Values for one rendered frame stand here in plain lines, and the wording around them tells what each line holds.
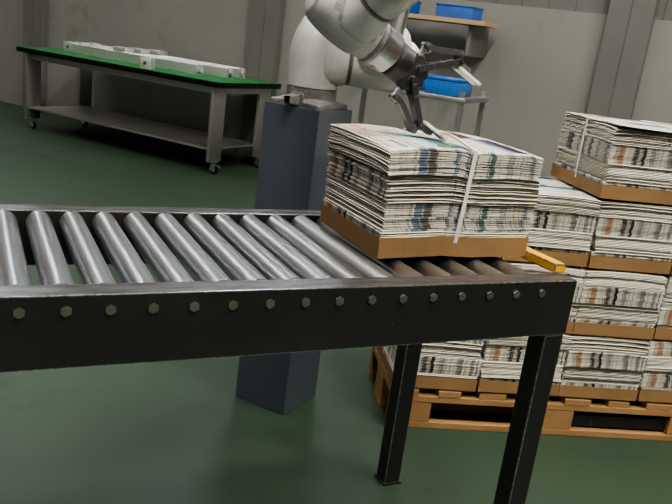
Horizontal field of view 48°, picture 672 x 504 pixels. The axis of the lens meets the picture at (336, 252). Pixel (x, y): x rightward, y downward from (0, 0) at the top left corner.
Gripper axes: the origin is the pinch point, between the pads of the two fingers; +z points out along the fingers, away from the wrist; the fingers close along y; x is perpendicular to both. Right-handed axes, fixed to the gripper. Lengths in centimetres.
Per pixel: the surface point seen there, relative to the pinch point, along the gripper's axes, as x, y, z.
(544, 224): -41, 2, 77
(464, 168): 14.4, 11.9, -0.3
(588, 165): -47, -23, 85
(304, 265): 15, 45, -20
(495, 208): 13.8, 14.6, 12.5
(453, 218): 13.9, 21.4, 4.4
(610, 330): -31, 18, 118
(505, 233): 14.0, 17.7, 18.3
